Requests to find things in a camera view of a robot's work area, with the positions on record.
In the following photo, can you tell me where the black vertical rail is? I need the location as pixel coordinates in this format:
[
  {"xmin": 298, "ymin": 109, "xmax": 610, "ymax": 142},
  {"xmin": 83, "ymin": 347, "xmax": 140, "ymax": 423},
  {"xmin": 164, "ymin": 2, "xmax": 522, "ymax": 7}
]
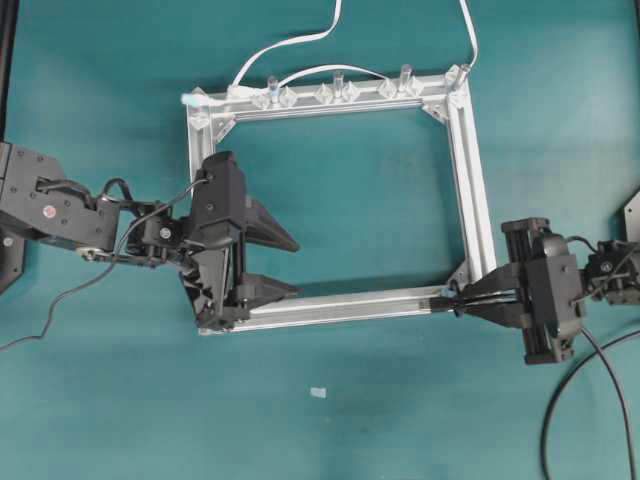
[{"xmin": 0, "ymin": 0, "xmax": 20, "ymax": 141}]

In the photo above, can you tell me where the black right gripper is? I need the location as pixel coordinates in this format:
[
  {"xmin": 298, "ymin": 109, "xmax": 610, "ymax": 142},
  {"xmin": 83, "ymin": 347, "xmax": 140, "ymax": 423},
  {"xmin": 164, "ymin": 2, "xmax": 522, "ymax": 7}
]
[{"xmin": 459, "ymin": 217, "xmax": 586, "ymax": 365}]

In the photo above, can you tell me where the silver metal post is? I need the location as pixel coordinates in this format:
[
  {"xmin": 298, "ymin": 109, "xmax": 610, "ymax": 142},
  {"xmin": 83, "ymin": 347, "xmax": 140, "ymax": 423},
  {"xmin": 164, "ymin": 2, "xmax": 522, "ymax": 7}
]
[
  {"xmin": 267, "ymin": 75, "xmax": 280, "ymax": 108},
  {"xmin": 398, "ymin": 64, "xmax": 413, "ymax": 97},
  {"xmin": 332, "ymin": 71, "xmax": 344, "ymax": 102}
]

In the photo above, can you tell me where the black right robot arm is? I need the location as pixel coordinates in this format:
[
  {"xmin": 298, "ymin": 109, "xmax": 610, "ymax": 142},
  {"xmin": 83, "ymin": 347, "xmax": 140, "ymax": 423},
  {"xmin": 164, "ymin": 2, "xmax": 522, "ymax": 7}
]
[{"xmin": 452, "ymin": 218, "xmax": 639, "ymax": 365}]

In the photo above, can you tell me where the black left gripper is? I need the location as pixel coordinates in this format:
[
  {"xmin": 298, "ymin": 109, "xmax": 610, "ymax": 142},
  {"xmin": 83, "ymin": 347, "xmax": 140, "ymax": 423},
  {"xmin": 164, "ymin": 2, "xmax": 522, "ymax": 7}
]
[{"xmin": 179, "ymin": 151, "xmax": 300, "ymax": 330}]

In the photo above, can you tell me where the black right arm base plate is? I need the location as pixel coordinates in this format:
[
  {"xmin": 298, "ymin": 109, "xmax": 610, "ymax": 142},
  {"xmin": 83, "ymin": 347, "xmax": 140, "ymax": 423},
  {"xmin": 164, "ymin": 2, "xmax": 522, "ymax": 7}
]
[{"xmin": 616, "ymin": 190, "xmax": 640, "ymax": 242}]

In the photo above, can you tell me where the aluminium extrusion frame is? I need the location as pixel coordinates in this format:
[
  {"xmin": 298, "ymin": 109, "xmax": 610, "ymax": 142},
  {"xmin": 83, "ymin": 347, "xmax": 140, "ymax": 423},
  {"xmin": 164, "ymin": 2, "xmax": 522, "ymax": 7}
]
[{"xmin": 181, "ymin": 65, "xmax": 497, "ymax": 333}]

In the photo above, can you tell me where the silver metal post middle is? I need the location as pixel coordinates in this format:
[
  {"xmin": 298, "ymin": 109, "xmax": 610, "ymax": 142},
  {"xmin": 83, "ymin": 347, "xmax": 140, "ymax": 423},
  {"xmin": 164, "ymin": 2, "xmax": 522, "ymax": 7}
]
[{"xmin": 332, "ymin": 71, "xmax": 344, "ymax": 102}]

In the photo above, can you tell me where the silver metal post near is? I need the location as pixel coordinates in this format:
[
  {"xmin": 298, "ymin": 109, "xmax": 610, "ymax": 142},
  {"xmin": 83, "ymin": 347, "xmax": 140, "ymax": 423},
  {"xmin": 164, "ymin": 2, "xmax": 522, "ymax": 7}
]
[{"xmin": 398, "ymin": 64, "xmax": 413, "ymax": 97}]

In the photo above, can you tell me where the small clear tape piece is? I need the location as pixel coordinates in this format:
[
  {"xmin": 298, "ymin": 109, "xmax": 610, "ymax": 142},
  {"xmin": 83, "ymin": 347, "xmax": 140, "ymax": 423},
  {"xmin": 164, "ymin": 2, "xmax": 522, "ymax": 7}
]
[{"xmin": 309, "ymin": 387, "xmax": 328, "ymax": 399}]

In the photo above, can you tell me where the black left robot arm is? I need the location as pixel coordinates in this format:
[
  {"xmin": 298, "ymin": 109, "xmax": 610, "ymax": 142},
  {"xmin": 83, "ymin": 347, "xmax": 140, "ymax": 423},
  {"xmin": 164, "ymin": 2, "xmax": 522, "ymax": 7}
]
[{"xmin": 1, "ymin": 143, "xmax": 299, "ymax": 331}]

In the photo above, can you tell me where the black usb cable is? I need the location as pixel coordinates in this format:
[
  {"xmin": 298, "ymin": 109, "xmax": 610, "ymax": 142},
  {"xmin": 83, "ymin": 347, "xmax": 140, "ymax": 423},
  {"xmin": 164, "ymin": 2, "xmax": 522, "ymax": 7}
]
[{"xmin": 428, "ymin": 295, "xmax": 640, "ymax": 480}]

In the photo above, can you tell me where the silver metal post far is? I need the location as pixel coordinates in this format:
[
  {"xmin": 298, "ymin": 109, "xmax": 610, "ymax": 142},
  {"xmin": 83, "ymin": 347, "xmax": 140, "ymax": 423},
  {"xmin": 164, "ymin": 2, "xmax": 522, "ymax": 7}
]
[{"xmin": 267, "ymin": 75, "xmax": 280, "ymax": 108}]

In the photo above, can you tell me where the black string loop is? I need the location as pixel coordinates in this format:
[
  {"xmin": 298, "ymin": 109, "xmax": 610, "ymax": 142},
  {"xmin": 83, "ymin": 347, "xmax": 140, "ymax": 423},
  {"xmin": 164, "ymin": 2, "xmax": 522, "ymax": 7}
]
[{"xmin": 446, "ymin": 279, "xmax": 464, "ymax": 319}]

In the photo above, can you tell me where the white flat ribbon cable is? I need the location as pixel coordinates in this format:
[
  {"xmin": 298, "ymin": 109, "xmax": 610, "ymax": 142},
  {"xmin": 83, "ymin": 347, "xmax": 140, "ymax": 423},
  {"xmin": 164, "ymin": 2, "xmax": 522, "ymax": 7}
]
[{"xmin": 227, "ymin": 0, "xmax": 480, "ymax": 101}]

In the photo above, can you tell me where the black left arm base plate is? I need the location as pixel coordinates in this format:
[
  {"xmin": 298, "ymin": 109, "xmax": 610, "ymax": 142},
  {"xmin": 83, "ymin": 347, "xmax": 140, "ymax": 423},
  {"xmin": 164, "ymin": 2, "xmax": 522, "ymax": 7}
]
[{"xmin": 0, "ymin": 232, "xmax": 26, "ymax": 294}]

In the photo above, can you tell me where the thin black left camera cable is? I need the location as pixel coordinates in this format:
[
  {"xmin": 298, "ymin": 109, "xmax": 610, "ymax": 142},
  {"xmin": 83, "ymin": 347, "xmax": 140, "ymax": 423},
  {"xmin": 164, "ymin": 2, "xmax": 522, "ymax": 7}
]
[{"xmin": 0, "ymin": 169, "xmax": 214, "ymax": 351}]

